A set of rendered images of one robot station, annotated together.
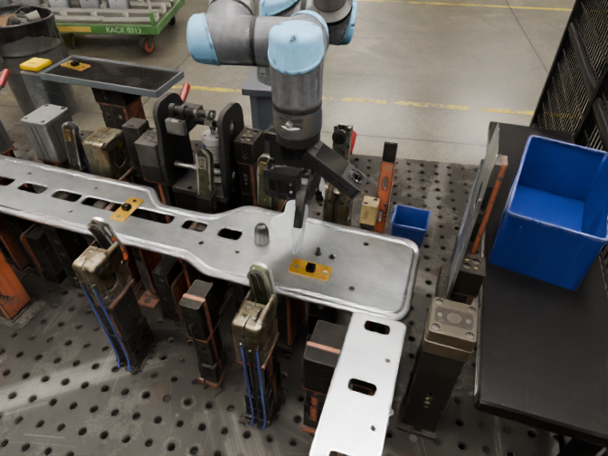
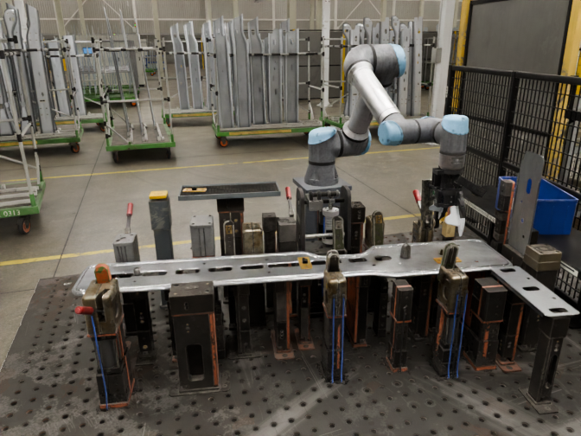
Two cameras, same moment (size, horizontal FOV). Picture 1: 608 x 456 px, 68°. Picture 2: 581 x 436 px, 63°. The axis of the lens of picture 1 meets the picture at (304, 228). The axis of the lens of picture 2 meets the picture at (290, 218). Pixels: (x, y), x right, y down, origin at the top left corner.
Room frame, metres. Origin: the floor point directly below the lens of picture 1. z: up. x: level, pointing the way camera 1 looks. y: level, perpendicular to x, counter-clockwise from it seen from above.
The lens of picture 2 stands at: (-0.43, 1.06, 1.68)
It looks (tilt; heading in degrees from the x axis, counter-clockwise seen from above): 20 degrees down; 334
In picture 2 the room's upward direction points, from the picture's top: 1 degrees counter-clockwise
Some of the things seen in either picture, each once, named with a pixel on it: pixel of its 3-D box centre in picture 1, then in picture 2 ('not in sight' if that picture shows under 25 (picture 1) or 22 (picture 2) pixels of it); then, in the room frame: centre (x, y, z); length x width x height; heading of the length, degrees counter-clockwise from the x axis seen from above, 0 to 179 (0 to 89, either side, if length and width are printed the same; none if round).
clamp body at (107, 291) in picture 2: not in sight; (110, 343); (0.82, 1.03, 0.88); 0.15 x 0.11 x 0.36; 162
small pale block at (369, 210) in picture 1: (363, 260); (443, 267); (0.76, -0.14, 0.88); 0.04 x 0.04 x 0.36; 72
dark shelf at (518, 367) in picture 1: (536, 231); (526, 221); (0.72, -0.50, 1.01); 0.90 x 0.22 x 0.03; 162
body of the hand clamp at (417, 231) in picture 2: (336, 244); (419, 266); (0.82, -0.08, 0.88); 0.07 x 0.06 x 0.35; 162
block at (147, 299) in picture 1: (146, 251); (303, 303); (0.83, 0.41, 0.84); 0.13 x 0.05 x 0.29; 162
